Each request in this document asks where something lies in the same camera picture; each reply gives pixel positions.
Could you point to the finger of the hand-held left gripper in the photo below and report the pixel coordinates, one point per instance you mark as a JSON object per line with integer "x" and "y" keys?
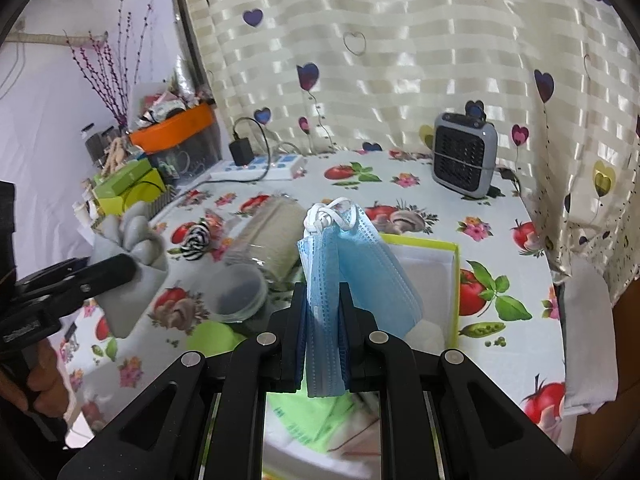
{"x": 55, "y": 272}
{"x": 110, "y": 272}

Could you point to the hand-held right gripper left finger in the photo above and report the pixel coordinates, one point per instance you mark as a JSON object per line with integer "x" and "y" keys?
{"x": 299, "y": 340}

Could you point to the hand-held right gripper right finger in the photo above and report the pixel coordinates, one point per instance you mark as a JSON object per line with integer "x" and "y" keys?
{"x": 345, "y": 340}

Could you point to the light grey glove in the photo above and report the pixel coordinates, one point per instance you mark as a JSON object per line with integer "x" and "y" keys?
{"x": 130, "y": 305}

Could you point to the blue face mask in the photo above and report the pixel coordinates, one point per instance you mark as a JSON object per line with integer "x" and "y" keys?
{"x": 325, "y": 270}

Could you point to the green edged white box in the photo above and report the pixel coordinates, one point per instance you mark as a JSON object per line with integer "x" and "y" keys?
{"x": 430, "y": 270}

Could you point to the person's left hand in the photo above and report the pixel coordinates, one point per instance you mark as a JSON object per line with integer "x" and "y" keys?
{"x": 47, "y": 380}

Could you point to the small white bottle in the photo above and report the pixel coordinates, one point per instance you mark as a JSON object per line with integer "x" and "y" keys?
{"x": 82, "y": 211}

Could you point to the lime green box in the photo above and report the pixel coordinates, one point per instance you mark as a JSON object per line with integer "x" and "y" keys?
{"x": 140, "y": 195}

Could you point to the green round lid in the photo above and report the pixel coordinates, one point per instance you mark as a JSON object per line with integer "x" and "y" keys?
{"x": 212, "y": 337}

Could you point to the small black white striped sock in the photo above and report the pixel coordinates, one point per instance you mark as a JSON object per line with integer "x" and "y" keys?
{"x": 196, "y": 242}

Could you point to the clear plastic jar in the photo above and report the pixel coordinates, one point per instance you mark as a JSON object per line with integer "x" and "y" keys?
{"x": 270, "y": 230}

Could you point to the beige plush toy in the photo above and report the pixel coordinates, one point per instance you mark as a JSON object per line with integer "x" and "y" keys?
{"x": 117, "y": 155}

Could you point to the tall glass jar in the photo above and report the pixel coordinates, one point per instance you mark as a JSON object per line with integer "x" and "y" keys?
{"x": 92, "y": 142}

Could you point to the short glass jar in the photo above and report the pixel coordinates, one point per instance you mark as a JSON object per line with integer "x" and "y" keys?
{"x": 110, "y": 139}

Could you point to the orange lidded clear bin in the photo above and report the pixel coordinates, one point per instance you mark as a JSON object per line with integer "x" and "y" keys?
{"x": 175, "y": 127}

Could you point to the fruit print tablecloth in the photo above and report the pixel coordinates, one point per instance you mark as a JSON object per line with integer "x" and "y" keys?
{"x": 350, "y": 180}

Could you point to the purple flower branches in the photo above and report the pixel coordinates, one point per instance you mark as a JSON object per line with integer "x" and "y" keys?
{"x": 120, "y": 110}

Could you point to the pile of assorted clutter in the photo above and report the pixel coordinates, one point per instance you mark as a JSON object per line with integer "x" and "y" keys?
{"x": 160, "y": 107}

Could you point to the black charger adapter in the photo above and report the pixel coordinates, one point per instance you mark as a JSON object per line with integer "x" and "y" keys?
{"x": 240, "y": 152}

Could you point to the white blue power strip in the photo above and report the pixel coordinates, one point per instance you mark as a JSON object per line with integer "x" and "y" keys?
{"x": 280, "y": 162}

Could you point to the silver foil roll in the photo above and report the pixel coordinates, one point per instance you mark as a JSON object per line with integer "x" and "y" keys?
{"x": 182, "y": 77}

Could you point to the small grey heater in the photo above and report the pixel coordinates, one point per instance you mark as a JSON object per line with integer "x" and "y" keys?
{"x": 462, "y": 155}

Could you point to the light grey hanging cloth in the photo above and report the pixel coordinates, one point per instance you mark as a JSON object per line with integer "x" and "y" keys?
{"x": 590, "y": 340}

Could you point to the striped heart print curtain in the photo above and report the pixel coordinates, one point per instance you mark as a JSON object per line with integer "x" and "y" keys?
{"x": 400, "y": 60}

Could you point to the white wall pipe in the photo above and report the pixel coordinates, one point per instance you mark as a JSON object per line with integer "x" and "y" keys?
{"x": 55, "y": 37}

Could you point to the metal window frame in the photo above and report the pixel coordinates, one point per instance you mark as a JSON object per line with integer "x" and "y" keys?
{"x": 187, "y": 25}

